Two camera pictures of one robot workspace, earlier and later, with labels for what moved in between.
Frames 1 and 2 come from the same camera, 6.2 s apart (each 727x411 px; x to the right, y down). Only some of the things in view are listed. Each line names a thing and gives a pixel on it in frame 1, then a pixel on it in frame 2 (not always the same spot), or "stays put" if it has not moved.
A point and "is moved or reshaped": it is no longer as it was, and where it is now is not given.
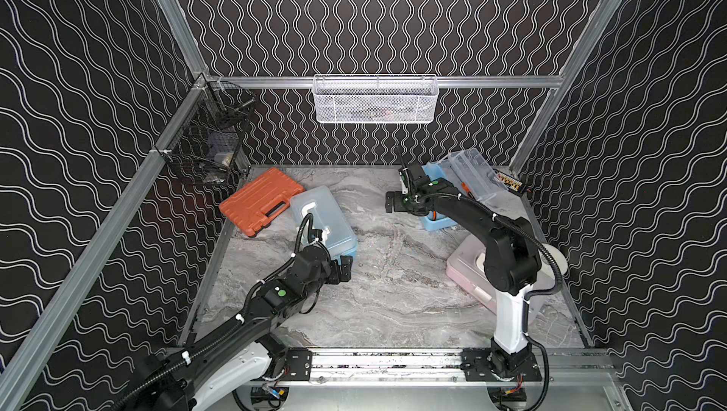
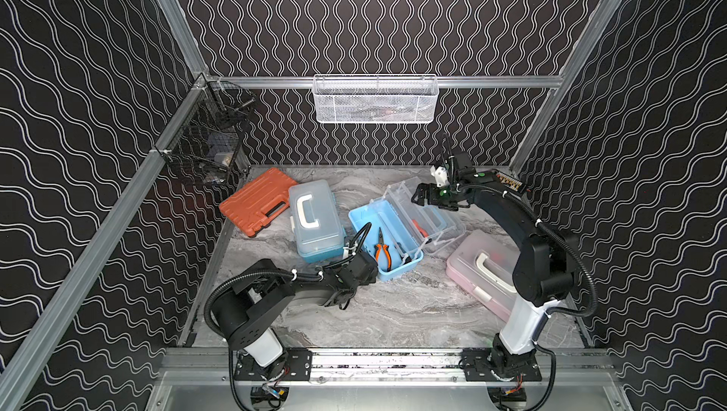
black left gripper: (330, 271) -> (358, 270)
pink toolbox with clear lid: (466, 268) stays put
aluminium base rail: (466, 366) stays put
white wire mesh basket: (376, 98) stays put
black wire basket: (204, 142) stays put
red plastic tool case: (254, 205) stays put
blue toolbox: (469, 173) is moved or reshaped
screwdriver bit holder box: (508, 183) stays put
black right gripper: (396, 205) -> (429, 188)
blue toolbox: (320, 203) is moved or reshaped
